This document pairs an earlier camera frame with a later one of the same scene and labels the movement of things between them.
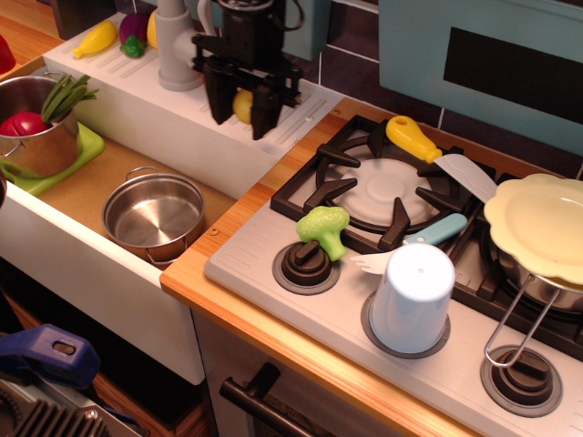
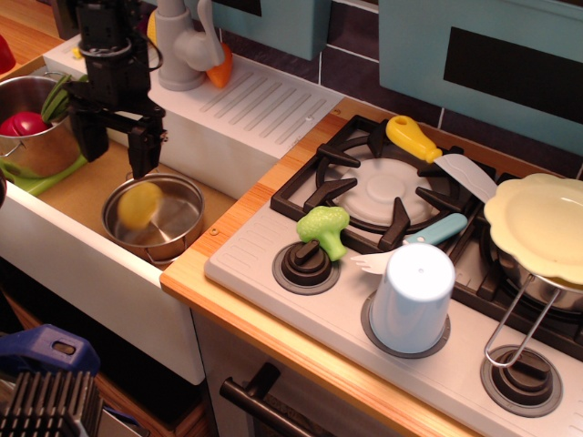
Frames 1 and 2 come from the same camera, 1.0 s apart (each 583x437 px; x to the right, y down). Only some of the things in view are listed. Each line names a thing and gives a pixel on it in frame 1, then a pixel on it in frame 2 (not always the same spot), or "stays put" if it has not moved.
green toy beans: x=65 y=96 stays put
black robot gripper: x=250 y=53 → x=117 y=83
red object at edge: x=7 y=59 stays put
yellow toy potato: x=242 y=105 → x=138 y=204
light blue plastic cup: x=410 y=307 stays put
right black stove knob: x=531 y=387 stays put
